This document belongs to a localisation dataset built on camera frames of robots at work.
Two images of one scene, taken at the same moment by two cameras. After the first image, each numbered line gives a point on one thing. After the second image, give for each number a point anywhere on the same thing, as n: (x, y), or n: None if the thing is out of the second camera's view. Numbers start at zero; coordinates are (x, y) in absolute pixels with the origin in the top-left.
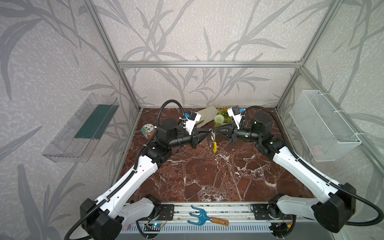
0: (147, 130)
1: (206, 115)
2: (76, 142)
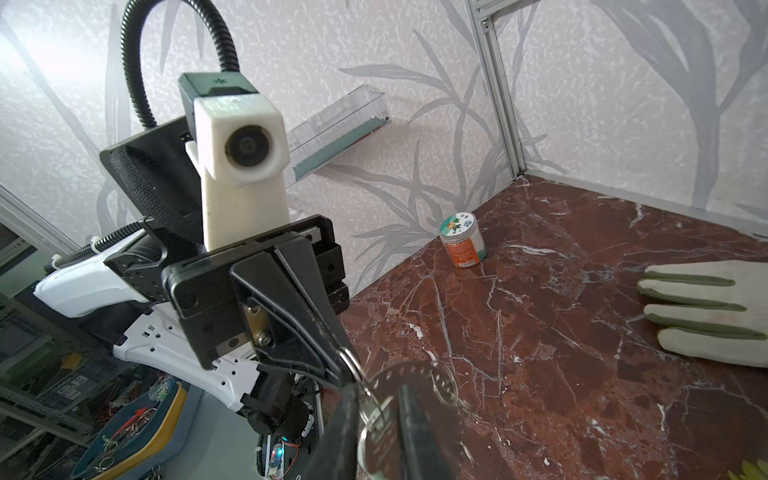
0: (462, 239)
1: (713, 310)
2: (335, 128)
